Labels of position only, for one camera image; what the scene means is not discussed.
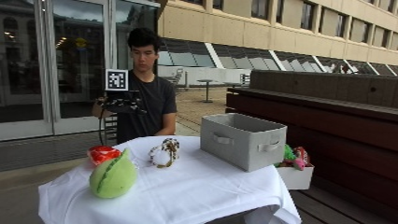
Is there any pink plush toy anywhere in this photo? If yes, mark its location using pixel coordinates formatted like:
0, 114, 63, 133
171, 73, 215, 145
293, 146, 312, 172

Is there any grey fabric storage box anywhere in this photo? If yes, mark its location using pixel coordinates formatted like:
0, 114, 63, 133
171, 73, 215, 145
199, 112, 289, 173

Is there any green plush toy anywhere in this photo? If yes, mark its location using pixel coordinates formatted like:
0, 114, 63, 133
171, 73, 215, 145
275, 143, 299, 168

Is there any black cable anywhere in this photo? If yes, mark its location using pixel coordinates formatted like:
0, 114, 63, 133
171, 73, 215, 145
98, 106, 107, 147

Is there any green pea pod plush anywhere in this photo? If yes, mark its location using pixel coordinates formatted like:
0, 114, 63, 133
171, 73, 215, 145
88, 147, 140, 200

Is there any red and white plush toy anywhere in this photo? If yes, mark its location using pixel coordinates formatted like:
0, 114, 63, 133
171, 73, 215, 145
86, 145, 124, 166

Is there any white box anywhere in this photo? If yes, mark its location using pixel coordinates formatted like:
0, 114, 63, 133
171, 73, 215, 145
275, 163, 316, 191

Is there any glass door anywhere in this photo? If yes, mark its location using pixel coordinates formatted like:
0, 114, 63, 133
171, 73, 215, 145
0, 0, 162, 142

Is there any white tablecloth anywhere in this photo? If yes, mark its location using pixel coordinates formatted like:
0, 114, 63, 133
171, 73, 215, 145
38, 135, 304, 224

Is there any the person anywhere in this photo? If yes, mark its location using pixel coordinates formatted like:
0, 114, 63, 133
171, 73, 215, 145
91, 27, 180, 145

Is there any white and brown plush toy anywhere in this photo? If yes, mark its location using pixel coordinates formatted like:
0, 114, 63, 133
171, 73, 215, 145
148, 137, 182, 169

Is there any white marker cube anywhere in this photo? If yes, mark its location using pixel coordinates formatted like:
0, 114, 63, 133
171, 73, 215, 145
104, 68, 131, 92

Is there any round standing table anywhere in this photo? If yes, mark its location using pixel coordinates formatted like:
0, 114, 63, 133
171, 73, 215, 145
198, 78, 219, 104

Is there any dark wooden bench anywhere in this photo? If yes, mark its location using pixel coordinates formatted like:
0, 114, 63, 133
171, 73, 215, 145
224, 69, 398, 224

